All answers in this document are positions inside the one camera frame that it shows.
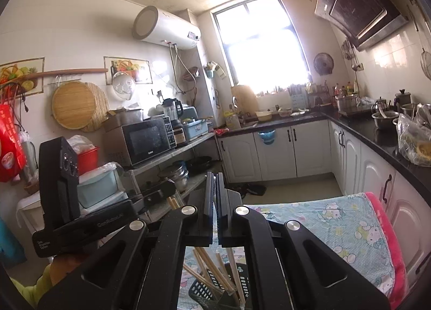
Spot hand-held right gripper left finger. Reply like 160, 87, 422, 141
37, 171, 216, 310

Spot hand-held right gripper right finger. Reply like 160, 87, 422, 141
216, 172, 391, 310

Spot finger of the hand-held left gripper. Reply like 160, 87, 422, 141
130, 180, 177, 217

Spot green plastic utensil basket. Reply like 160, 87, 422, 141
183, 261, 251, 310

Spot bunch of chopsticks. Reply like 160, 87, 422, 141
183, 246, 248, 309

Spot person's left forearm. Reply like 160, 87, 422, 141
15, 273, 51, 309

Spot hanging utensils under hood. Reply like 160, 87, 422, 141
342, 39, 357, 71

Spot person's left hand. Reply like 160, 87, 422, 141
44, 252, 91, 285

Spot stacked steel pots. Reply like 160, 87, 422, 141
158, 162, 189, 193

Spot pastel plastic drawer unit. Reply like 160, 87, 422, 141
18, 162, 125, 233

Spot red plastic basin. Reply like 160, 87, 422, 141
76, 147, 100, 171

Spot black microwave oven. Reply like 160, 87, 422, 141
103, 116, 176, 167

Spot metal kitchen rack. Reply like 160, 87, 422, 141
119, 131, 223, 223

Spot dark small kitchen appliance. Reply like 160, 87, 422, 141
172, 126, 187, 147

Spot red plastic bag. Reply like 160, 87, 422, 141
0, 103, 27, 183

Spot light blue storage box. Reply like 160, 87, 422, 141
182, 119, 208, 140

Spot dark shoes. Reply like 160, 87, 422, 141
232, 182, 266, 196

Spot blender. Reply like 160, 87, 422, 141
161, 97, 184, 129

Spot round bamboo board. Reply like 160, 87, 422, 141
51, 81, 96, 130

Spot round woven mat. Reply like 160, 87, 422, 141
81, 82, 110, 133

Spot yellow bottle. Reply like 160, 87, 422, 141
225, 110, 241, 130

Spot pink blanket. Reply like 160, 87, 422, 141
365, 191, 409, 309

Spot white base cabinets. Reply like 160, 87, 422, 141
217, 118, 431, 284

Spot white round plastic cover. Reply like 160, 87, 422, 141
112, 71, 136, 100

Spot long wooden rolling pin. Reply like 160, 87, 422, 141
13, 68, 109, 83

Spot wooden cutting board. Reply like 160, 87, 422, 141
231, 84, 259, 115

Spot black kitchen countertop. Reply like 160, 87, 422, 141
215, 108, 431, 196

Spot blue cutlery holder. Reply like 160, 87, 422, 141
290, 84, 308, 110

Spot white water heater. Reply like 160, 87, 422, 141
132, 5, 201, 51

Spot steel pot on counter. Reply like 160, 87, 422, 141
335, 95, 359, 112

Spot steel bowl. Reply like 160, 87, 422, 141
372, 111, 399, 129

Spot clear plastic bag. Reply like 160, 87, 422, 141
393, 103, 431, 166

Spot steel kettle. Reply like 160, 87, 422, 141
371, 97, 388, 115

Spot window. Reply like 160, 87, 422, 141
210, 0, 310, 95

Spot black range hood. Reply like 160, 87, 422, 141
315, 0, 409, 51

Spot water heater hoses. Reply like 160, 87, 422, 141
168, 42, 199, 95

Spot fruit picture wall tile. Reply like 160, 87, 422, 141
104, 56, 152, 86
0, 57, 45, 97

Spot round wall fan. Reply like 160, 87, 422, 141
314, 52, 334, 76

